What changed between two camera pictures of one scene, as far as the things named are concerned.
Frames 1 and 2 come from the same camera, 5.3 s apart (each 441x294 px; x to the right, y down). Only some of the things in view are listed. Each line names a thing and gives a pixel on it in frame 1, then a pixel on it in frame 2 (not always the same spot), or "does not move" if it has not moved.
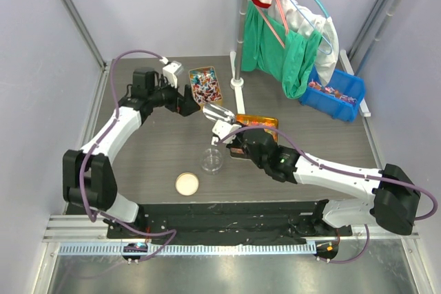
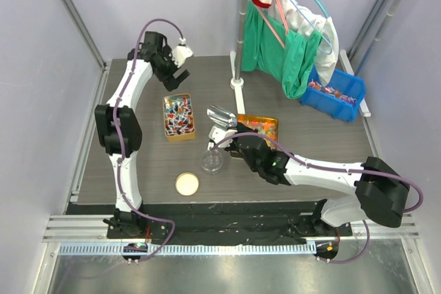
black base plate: (252, 222) does not move
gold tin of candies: (205, 86) → (178, 117)
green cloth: (267, 47) does not move
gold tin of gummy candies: (247, 120) does not move
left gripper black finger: (191, 105) → (173, 82)
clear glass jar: (211, 161) does not move
